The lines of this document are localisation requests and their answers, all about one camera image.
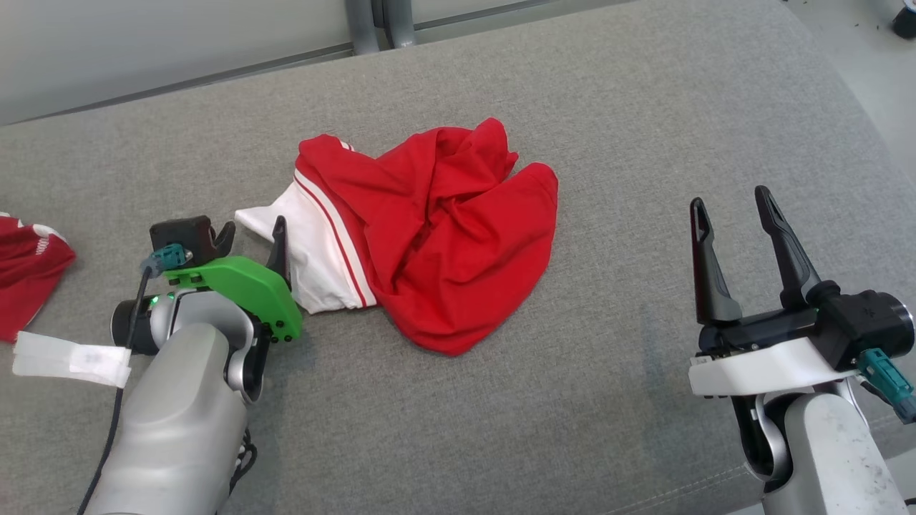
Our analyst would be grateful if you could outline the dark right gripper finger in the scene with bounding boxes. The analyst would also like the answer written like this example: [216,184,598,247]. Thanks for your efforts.
[690,197,744,326]
[754,185,822,310]

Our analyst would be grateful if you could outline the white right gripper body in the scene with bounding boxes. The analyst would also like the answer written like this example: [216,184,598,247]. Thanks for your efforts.
[688,308,859,398]

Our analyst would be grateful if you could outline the red shorts with white trim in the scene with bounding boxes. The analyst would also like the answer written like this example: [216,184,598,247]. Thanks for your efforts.
[0,212,77,343]

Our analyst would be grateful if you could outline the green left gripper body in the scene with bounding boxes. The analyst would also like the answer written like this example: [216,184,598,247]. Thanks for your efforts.
[165,256,303,343]

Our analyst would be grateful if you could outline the white tape cable label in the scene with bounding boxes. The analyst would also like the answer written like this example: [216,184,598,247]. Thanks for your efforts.
[12,331,133,388]

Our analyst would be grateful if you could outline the grey fabric sofa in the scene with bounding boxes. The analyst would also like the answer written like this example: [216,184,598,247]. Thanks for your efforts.
[0,0,916,515]

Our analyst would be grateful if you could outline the black wheel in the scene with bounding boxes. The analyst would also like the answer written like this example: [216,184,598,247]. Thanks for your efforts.
[892,0,916,40]

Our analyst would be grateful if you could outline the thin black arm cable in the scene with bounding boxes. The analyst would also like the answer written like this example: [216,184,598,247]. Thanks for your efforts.
[229,428,258,494]

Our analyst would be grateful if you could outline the grey round partition post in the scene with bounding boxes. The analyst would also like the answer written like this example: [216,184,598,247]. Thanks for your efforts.
[381,0,417,49]
[345,0,381,56]

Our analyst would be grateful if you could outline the red and white t-shirt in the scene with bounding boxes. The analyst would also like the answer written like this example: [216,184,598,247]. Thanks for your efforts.
[235,117,560,357]

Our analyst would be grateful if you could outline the left cable with teal connector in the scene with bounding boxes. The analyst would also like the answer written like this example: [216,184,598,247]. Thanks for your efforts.
[77,243,194,515]

